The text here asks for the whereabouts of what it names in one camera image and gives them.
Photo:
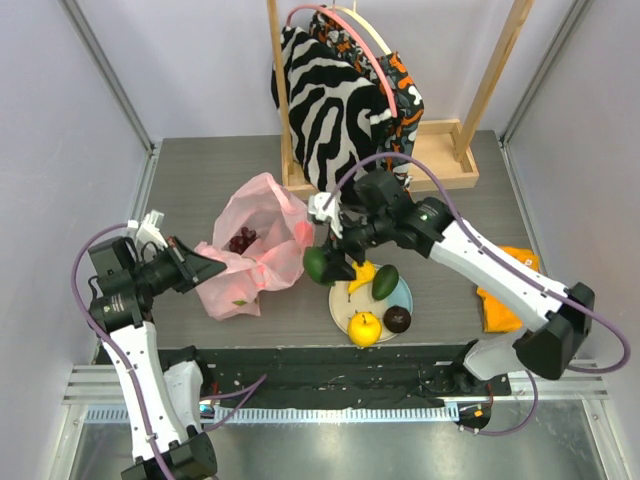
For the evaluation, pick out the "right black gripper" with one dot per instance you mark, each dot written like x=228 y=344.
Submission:
x=347 y=247

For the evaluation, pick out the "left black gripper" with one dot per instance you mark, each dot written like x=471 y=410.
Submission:
x=191 y=267

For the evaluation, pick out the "fake green avocado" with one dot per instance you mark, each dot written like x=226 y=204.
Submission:
x=384 y=283
x=314 y=263

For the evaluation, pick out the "fake yellow pear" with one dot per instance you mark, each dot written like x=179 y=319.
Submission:
x=364 y=274

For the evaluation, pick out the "fake mangosteen green leaves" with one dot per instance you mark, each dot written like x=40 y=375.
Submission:
x=397 y=319

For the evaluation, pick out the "pink plastic bag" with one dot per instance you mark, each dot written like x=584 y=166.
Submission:
x=273 y=262

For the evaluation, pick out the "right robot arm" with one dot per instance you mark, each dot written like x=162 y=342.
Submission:
x=553 y=316

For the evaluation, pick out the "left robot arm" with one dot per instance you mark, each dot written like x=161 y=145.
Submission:
x=162 y=398

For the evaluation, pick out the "fake red grape bunch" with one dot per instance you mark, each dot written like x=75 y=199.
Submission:
x=242 y=240

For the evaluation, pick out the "fake orange fruit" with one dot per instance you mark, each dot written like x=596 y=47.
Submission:
x=364 y=329

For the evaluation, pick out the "cream and blue plate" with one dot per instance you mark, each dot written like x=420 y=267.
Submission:
x=343 y=306

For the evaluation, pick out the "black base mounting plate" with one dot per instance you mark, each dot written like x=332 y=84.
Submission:
x=336 y=378

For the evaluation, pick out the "wooden clothes rack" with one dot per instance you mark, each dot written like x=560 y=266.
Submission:
x=442 y=145

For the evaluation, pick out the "black white zebra garment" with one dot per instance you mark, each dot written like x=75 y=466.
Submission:
x=336 y=115

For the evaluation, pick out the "orange black patterned garment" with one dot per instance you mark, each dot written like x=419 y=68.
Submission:
x=402 y=130

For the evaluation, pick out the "orange folded cloth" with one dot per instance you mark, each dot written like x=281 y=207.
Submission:
x=497 y=318

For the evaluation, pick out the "cream wooden hanger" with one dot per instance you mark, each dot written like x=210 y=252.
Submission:
x=376 y=37

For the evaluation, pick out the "pink hanger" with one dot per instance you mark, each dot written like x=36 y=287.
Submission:
x=352 y=32

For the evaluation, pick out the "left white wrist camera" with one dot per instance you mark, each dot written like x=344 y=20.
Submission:
x=147 y=230

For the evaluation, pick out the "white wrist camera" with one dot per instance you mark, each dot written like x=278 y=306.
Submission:
x=324 y=208
x=147 y=230

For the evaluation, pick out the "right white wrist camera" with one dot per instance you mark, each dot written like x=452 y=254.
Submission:
x=324 y=208

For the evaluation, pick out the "white slotted cable duct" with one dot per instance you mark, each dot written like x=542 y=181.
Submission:
x=117 y=414

